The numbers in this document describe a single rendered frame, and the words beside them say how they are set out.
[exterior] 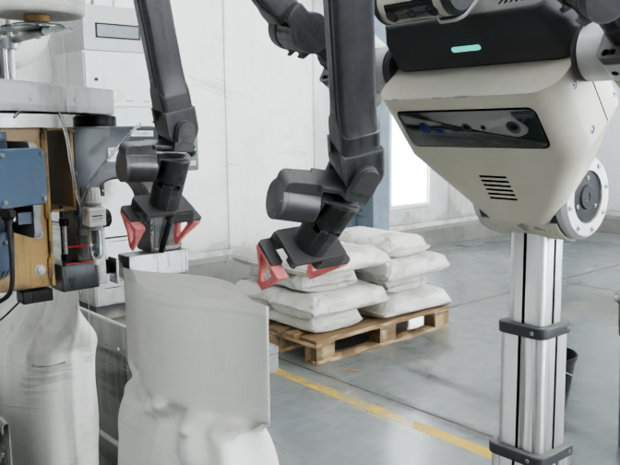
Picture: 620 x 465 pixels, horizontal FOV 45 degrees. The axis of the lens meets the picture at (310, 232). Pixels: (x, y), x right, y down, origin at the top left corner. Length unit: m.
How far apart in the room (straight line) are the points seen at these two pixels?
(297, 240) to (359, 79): 0.28
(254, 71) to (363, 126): 5.84
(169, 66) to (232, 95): 5.32
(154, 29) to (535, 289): 0.85
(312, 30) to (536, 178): 0.48
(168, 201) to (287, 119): 5.63
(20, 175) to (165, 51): 0.32
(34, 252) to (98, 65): 3.89
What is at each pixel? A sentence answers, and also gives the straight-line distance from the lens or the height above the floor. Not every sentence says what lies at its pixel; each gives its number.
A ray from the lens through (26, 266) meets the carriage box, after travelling 1.56.
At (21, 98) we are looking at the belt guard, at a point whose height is 1.39.
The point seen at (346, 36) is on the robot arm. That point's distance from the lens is 0.92.
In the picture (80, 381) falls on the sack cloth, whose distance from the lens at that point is 1.95.
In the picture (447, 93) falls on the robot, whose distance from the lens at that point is 1.33.
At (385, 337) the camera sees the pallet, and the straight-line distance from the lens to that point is 4.67.
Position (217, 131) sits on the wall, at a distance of 6.55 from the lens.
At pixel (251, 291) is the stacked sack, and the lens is 4.64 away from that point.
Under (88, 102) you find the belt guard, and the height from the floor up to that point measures 1.39.
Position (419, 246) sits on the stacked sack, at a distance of 4.92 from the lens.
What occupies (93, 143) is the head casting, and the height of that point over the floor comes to 1.31.
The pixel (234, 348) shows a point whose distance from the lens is 1.28.
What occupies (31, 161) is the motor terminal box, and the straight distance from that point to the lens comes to 1.29.
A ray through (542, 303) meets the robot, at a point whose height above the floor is 0.99.
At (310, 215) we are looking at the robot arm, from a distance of 1.03.
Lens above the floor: 1.33
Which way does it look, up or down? 8 degrees down
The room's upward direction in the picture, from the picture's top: 1 degrees counter-clockwise
